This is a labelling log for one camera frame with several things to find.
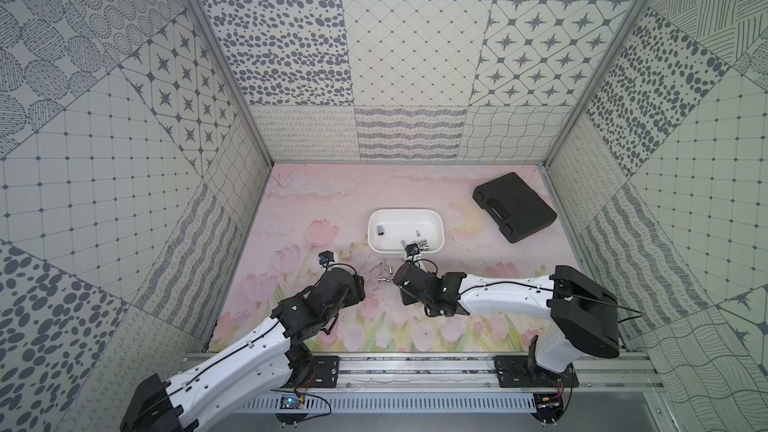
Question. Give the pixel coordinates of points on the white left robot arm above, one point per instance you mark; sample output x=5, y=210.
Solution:
x=272, y=355

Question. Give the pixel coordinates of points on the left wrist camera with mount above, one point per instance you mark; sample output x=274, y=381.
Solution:
x=326, y=259

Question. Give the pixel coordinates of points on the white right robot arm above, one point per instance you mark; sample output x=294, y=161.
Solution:
x=584, y=313

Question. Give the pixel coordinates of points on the white slotted cable duct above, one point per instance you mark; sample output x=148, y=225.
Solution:
x=406, y=402

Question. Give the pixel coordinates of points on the black plastic tool case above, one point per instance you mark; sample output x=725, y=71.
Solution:
x=514, y=206

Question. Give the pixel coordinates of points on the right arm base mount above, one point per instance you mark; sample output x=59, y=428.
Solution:
x=516, y=371

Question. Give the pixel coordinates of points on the aluminium mounting rail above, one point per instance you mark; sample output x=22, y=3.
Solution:
x=476, y=372

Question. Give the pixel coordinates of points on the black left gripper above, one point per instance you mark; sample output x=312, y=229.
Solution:
x=352, y=287

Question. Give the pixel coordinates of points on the white plastic storage box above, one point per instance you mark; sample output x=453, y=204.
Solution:
x=399, y=224

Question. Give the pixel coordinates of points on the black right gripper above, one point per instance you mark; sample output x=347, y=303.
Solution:
x=406, y=299

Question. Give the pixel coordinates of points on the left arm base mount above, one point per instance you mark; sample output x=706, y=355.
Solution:
x=311, y=371

